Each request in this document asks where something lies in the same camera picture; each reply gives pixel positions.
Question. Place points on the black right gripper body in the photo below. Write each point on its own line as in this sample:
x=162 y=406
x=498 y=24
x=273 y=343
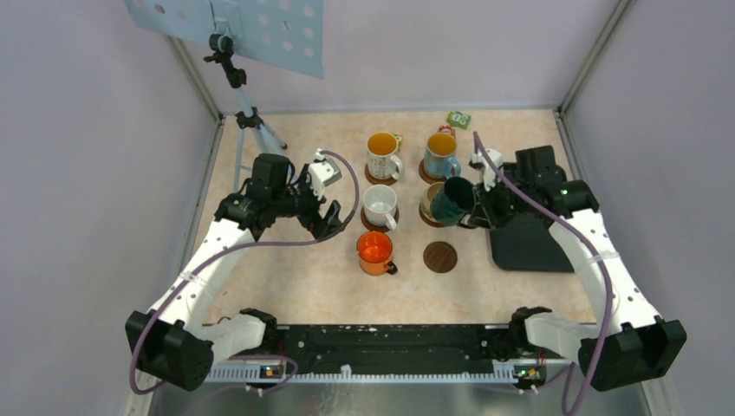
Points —
x=501 y=202

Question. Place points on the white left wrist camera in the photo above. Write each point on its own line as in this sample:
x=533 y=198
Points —
x=323 y=172

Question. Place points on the black serving tray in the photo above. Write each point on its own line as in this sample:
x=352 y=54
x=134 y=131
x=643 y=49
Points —
x=525 y=244

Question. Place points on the orange glass cup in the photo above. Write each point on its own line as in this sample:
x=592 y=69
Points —
x=375 y=251

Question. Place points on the light blue perforated board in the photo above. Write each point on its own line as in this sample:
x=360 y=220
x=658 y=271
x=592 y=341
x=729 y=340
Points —
x=286 y=34

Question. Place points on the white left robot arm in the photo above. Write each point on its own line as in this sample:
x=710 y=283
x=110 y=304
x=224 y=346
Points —
x=276 y=206

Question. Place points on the patterned white mug yellow inside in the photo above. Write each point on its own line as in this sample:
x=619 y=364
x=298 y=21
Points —
x=383 y=159

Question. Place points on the blue mug yellow inside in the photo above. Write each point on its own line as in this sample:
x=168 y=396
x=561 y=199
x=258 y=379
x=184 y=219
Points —
x=440 y=162

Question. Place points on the yellow owl toy block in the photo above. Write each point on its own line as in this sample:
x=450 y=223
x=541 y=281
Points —
x=399 y=141

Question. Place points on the light blue tripod stand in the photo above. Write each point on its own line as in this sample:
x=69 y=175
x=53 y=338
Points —
x=248 y=118

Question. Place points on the brown ridged coaster front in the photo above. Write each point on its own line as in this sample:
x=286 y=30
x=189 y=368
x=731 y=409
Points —
x=428 y=224

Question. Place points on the beige ceramic mug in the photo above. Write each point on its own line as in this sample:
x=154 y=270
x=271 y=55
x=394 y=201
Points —
x=427 y=198

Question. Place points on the white ceramic mug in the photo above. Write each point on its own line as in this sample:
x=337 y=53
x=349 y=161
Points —
x=380 y=204

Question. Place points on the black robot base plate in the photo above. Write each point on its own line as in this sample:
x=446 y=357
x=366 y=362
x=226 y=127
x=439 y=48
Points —
x=411 y=349

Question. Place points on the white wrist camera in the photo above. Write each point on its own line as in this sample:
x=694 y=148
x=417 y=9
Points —
x=479 y=163
x=323 y=172

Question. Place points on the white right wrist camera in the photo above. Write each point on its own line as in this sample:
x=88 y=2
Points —
x=479 y=163

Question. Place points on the brown ridged coaster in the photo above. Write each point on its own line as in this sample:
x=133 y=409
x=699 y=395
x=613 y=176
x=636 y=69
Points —
x=373 y=228
x=427 y=178
x=374 y=181
x=428 y=224

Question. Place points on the green owl toy block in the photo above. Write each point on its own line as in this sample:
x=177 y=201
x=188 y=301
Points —
x=459 y=120

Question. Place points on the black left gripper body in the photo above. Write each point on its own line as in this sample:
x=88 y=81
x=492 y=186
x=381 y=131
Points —
x=307 y=206

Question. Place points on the dark walnut wood coaster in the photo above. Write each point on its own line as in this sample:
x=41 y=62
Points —
x=440 y=257

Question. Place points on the red owl toy block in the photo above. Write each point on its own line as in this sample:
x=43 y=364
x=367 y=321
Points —
x=447 y=130

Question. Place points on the dark teal glass cup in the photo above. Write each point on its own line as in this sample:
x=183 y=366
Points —
x=453 y=202

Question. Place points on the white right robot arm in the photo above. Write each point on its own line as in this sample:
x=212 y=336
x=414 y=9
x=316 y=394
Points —
x=631 y=341

